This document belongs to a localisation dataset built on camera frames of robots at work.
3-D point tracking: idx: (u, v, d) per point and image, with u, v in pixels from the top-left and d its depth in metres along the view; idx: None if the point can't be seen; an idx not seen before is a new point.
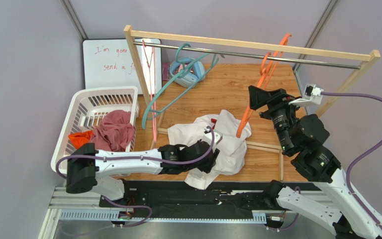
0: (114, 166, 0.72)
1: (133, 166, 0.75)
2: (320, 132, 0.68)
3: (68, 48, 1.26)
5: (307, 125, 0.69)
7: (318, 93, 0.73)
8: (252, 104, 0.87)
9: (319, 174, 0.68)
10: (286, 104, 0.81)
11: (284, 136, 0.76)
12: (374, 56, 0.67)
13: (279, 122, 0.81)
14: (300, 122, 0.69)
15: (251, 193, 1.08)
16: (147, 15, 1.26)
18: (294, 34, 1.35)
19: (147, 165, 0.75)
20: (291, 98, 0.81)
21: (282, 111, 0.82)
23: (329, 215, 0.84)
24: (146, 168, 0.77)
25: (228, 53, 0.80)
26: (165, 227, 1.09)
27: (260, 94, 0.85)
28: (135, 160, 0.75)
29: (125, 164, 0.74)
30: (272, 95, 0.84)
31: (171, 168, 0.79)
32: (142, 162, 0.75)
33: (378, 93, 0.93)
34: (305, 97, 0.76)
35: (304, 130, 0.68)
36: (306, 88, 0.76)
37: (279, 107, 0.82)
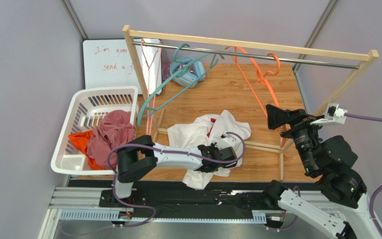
0: (169, 158, 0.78)
1: (181, 161, 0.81)
2: (347, 155, 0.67)
3: (68, 47, 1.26)
5: (334, 148, 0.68)
7: (341, 114, 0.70)
8: (272, 124, 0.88)
9: (347, 198, 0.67)
10: (308, 125, 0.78)
11: (308, 158, 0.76)
12: (372, 56, 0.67)
13: (300, 142, 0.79)
14: (327, 144, 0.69)
15: (251, 194, 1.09)
16: (147, 15, 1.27)
18: (294, 33, 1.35)
19: (192, 160, 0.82)
20: (312, 119, 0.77)
21: (305, 131, 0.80)
23: (333, 224, 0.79)
24: (191, 164, 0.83)
25: (227, 53, 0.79)
26: (165, 228, 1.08)
27: (278, 114, 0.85)
28: (182, 155, 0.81)
29: (175, 156, 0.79)
30: (292, 115, 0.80)
31: (207, 166, 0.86)
32: (188, 156, 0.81)
33: (378, 93, 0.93)
34: (329, 118, 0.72)
35: (331, 153, 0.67)
36: (329, 110, 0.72)
37: (301, 127, 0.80)
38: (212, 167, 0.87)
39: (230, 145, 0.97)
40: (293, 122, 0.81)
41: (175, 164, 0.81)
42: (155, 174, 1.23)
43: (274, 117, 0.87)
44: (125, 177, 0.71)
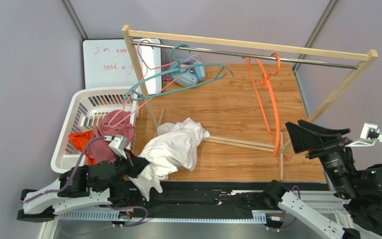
0: (32, 204, 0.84)
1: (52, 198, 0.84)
2: None
3: (68, 48, 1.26)
5: None
7: None
8: (299, 149, 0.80)
9: (380, 228, 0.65)
10: (340, 149, 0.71)
11: (343, 183, 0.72)
12: (371, 56, 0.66)
13: (332, 167, 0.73)
14: (376, 176, 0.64)
15: (251, 193, 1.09)
16: (147, 15, 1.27)
18: (294, 33, 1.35)
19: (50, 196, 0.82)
20: (348, 142, 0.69)
21: (338, 154, 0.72)
23: (332, 230, 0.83)
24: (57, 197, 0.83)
25: (226, 53, 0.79)
26: (164, 228, 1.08)
27: (306, 138, 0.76)
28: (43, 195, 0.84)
29: (38, 200, 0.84)
30: (326, 142, 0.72)
31: (76, 191, 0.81)
32: (50, 193, 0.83)
33: (378, 93, 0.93)
34: (367, 140, 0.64)
35: (381, 187, 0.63)
36: (368, 132, 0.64)
37: (331, 152, 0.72)
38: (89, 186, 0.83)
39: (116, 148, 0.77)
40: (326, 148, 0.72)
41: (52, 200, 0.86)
42: None
43: (301, 141, 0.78)
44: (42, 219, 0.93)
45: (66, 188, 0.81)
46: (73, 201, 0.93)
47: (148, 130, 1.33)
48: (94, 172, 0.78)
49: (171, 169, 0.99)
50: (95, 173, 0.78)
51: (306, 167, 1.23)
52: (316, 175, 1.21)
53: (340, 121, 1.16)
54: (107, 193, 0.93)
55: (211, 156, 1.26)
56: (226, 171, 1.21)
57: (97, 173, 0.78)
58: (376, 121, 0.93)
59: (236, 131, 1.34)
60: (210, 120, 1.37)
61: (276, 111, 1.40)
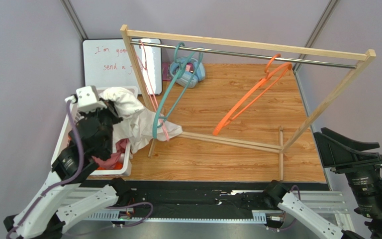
0: (30, 221, 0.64)
1: (51, 202, 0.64)
2: None
3: (68, 48, 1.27)
5: None
7: None
8: (328, 164, 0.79)
9: None
10: (373, 169, 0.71)
11: (370, 203, 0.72)
12: (369, 56, 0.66)
13: (360, 184, 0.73)
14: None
15: (251, 193, 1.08)
16: (147, 15, 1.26)
18: (295, 33, 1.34)
19: (53, 194, 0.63)
20: None
21: (367, 173, 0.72)
23: (332, 232, 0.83)
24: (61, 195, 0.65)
25: (225, 53, 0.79)
26: (165, 227, 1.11)
27: (337, 154, 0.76)
28: (40, 202, 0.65)
29: (36, 211, 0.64)
30: (360, 160, 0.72)
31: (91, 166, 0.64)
32: (47, 195, 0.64)
33: (378, 93, 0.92)
34: None
35: None
36: None
37: (362, 169, 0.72)
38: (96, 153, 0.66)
39: (94, 101, 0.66)
40: (359, 165, 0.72)
41: (51, 208, 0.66)
42: (155, 174, 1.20)
43: (331, 155, 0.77)
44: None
45: (69, 171, 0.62)
46: (83, 206, 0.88)
47: None
48: (89, 130, 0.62)
49: (139, 106, 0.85)
50: (92, 128, 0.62)
51: (306, 167, 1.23)
52: (316, 175, 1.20)
53: (340, 120, 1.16)
54: (112, 190, 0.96)
55: (211, 156, 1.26)
56: (226, 171, 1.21)
57: (87, 133, 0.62)
58: (375, 121, 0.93)
59: (236, 131, 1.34)
60: (210, 120, 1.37)
61: (275, 111, 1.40)
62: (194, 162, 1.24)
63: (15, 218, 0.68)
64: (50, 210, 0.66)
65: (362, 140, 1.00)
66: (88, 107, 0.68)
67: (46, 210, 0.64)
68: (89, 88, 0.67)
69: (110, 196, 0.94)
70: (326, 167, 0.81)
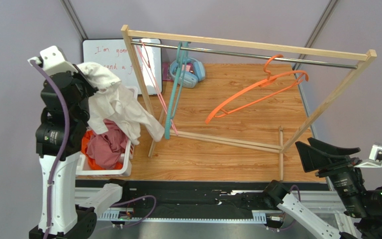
0: (57, 212, 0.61)
1: (64, 182, 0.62)
2: None
3: (68, 48, 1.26)
5: None
7: None
8: (308, 168, 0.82)
9: None
10: (350, 169, 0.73)
11: (352, 203, 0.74)
12: (370, 56, 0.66)
13: (341, 186, 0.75)
14: None
15: (251, 194, 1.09)
16: (147, 15, 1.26)
18: (295, 33, 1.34)
19: (60, 175, 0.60)
20: (357, 163, 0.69)
21: (347, 174, 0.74)
23: (330, 234, 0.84)
24: (67, 172, 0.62)
25: (225, 53, 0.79)
26: (165, 228, 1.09)
27: (314, 159, 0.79)
28: (52, 190, 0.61)
29: (55, 200, 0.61)
30: (334, 163, 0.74)
31: (76, 125, 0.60)
32: (56, 179, 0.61)
33: (379, 93, 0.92)
34: (375, 162, 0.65)
35: None
36: (377, 155, 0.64)
37: (341, 171, 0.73)
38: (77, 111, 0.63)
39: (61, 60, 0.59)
40: (334, 169, 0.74)
41: (68, 189, 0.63)
42: (155, 174, 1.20)
43: (310, 160, 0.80)
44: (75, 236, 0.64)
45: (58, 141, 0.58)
46: (99, 196, 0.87)
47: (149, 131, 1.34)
48: (56, 83, 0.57)
49: (115, 79, 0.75)
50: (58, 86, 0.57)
51: None
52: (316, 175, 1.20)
53: (340, 120, 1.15)
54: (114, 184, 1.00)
55: (211, 156, 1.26)
56: (226, 171, 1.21)
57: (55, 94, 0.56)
58: (376, 121, 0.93)
59: (236, 131, 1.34)
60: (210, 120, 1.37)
61: (276, 111, 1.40)
62: (194, 162, 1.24)
63: (42, 225, 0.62)
64: (69, 192, 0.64)
65: (362, 140, 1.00)
66: (58, 68, 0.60)
67: (64, 193, 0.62)
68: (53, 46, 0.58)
69: (116, 187, 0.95)
70: (309, 171, 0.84)
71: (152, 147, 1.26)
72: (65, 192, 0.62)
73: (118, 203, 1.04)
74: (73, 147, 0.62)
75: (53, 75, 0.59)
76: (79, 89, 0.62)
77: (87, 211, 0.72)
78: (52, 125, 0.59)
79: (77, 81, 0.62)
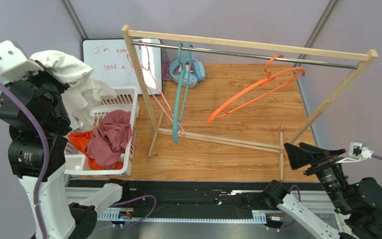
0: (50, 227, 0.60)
1: (51, 199, 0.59)
2: (380, 198, 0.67)
3: (68, 48, 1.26)
5: (367, 192, 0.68)
7: (369, 155, 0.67)
8: (295, 165, 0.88)
9: None
10: (333, 165, 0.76)
11: (337, 198, 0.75)
12: (371, 56, 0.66)
13: (327, 182, 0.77)
14: (360, 187, 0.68)
15: (251, 194, 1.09)
16: (147, 15, 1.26)
18: (295, 33, 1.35)
19: (45, 193, 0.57)
20: (336, 158, 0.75)
21: (331, 170, 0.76)
23: (329, 234, 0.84)
24: (53, 188, 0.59)
25: (226, 53, 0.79)
26: (165, 228, 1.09)
27: (300, 159, 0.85)
28: (41, 208, 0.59)
29: (47, 217, 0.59)
30: (316, 158, 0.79)
31: (53, 140, 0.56)
32: (42, 198, 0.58)
33: (379, 93, 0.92)
34: (353, 156, 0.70)
35: (365, 197, 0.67)
36: (353, 149, 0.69)
37: (325, 167, 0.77)
38: (53, 120, 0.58)
39: (24, 59, 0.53)
40: (317, 164, 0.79)
41: (59, 204, 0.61)
42: (155, 174, 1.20)
43: (296, 158, 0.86)
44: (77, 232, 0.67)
45: (34, 162, 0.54)
46: (99, 195, 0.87)
47: (148, 131, 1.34)
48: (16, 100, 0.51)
49: (85, 68, 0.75)
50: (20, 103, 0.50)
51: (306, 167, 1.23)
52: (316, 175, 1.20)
53: (341, 120, 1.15)
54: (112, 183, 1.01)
55: (211, 156, 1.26)
56: (226, 171, 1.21)
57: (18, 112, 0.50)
58: (376, 120, 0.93)
59: (236, 131, 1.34)
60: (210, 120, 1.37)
61: (276, 111, 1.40)
62: (194, 162, 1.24)
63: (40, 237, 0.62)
64: (60, 204, 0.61)
65: (362, 139, 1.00)
66: (19, 68, 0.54)
67: (54, 209, 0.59)
68: (10, 43, 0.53)
69: (116, 186, 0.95)
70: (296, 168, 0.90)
71: (152, 147, 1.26)
72: (56, 207, 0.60)
73: (118, 203, 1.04)
74: (54, 164, 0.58)
75: (11, 86, 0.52)
76: (47, 98, 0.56)
77: (87, 210, 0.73)
78: (25, 144, 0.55)
79: (43, 90, 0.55)
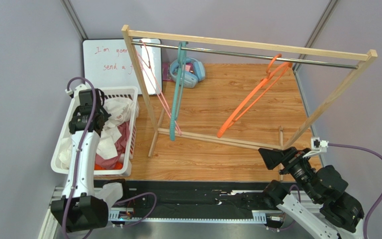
0: (83, 177, 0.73)
1: (90, 151, 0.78)
2: (338, 182, 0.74)
3: (68, 48, 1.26)
5: (325, 177, 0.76)
7: (326, 144, 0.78)
8: (270, 165, 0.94)
9: (348, 223, 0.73)
10: (301, 160, 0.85)
11: (308, 189, 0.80)
12: (371, 56, 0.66)
13: (298, 176, 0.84)
14: (318, 174, 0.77)
15: (251, 193, 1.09)
16: (147, 15, 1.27)
18: (295, 33, 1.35)
19: (87, 144, 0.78)
20: (303, 153, 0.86)
21: (299, 165, 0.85)
23: (327, 235, 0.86)
24: (92, 145, 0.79)
25: (225, 53, 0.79)
26: (165, 229, 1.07)
27: (272, 155, 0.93)
28: (79, 158, 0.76)
29: (82, 166, 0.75)
30: (286, 154, 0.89)
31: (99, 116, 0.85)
32: (84, 147, 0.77)
33: (380, 92, 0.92)
34: (316, 149, 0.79)
35: (322, 181, 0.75)
36: (315, 142, 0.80)
37: (294, 163, 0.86)
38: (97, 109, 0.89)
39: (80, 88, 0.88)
40: (287, 160, 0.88)
41: (92, 159, 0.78)
42: (156, 174, 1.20)
43: (270, 158, 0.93)
44: (95, 208, 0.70)
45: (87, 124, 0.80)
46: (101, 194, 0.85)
47: (148, 131, 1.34)
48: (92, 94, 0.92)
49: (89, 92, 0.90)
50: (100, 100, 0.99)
51: None
52: None
53: (341, 120, 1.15)
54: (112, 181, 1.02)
55: (211, 156, 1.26)
56: (226, 171, 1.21)
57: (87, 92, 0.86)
58: (377, 120, 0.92)
59: (236, 131, 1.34)
60: (210, 120, 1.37)
61: (276, 111, 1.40)
62: (194, 162, 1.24)
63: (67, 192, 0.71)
64: (92, 160, 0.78)
65: (363, 139, 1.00)
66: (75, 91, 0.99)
67: (90, 159, 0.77)
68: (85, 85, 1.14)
69: (115, 183, 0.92)
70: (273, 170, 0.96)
71: (152, 147, 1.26)
72: (90, 161, 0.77)
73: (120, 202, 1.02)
74: (97, 130, 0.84)
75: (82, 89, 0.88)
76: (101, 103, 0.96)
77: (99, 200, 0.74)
78: (82, 116, 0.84)
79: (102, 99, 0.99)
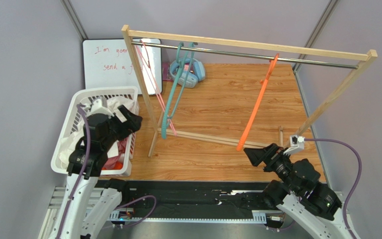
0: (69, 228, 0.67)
1: (81, 200, 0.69)
2: (311, 173, 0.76)
3: (68, 48, 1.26)
5: (299, 168, 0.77)
7: (302, 140, 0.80)
8: (254, 162, 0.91)
9: (324, 212, 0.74)
10: (282, 156, 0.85)
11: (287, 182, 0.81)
12: (371, 56, 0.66)
13: (279, 171, 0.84)
14: (294, 166, 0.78)
15: (251, 194, 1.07)
16: (147, 15, 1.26)
18: (294, 33, 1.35)
19: (79, 193, 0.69)
20: (283, 150, 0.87)
21: (280, 160, 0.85)
23: (327, 235, 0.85)
24: (86, 193, 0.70)
25: (226, 53, 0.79)
26: (165, 228, 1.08)
27: (257, 152, 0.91)
28: (70, 205, 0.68)
29: (70, 214, 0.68)
30: (268, 150, 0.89)
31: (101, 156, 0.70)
32: (76, 196, 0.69)
33: (380, 92, 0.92)
34: (294, 145, 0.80)
35: (297, 172, 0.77)
36: (293, 139, 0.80)
37: (275, 158, 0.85)
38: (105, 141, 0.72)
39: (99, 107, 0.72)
40: (270, 157, 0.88)
41: (83, 208, 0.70)
42: (155, 174, 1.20)
43: (254, 155, 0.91)
44: None
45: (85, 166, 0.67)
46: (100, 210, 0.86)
47: (149, 131, 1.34)
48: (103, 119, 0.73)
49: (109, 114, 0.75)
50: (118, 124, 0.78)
51: None
52: None
53: (341, 120, 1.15)
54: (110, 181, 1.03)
55: (211, 156, 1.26)
56: (226, 171, 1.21)
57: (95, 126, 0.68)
58: (377, 120, 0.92)
59: (236, 131, 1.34)
60: (210, 120, 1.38)
61: (276, 111, 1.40)
62: (194, 162, 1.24)
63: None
64: (83, 209, 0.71)
65: (363, 139, 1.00)
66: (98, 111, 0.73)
67: (79, 210, 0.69)
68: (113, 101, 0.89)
69: (114, 193, 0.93)
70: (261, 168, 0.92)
71: (152, 147, 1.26)
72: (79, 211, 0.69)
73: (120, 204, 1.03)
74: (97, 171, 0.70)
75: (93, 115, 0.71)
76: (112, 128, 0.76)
77: None
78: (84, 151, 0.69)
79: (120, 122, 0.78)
